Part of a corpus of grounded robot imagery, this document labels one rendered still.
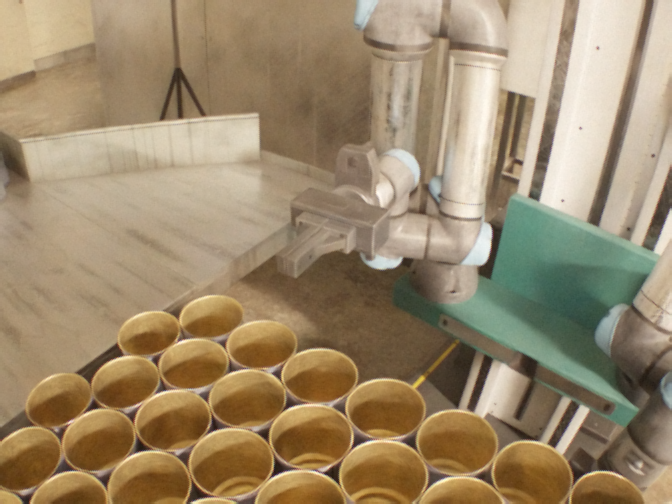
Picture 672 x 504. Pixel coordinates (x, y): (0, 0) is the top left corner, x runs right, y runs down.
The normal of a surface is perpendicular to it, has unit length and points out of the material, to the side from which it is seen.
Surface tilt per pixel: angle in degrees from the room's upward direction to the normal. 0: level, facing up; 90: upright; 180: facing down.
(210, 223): 0
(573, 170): 90
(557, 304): 90
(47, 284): 0
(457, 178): 76
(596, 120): 90
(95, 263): 0
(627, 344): 69
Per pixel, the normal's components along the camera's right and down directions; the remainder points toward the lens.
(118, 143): 0.18, 0.57
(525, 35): -0.57, 0.46
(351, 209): 0.00, -0.83
